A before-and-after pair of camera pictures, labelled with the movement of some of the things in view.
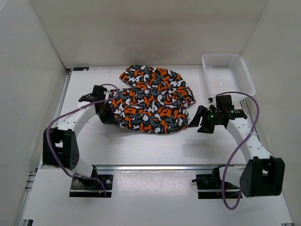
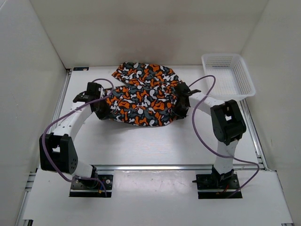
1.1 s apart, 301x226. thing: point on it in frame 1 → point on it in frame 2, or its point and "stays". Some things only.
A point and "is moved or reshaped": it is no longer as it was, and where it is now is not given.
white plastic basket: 226,73 stays
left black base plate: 81,187 stays
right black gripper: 200,112 → 181,114
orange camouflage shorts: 158,105 is moved or reshaped
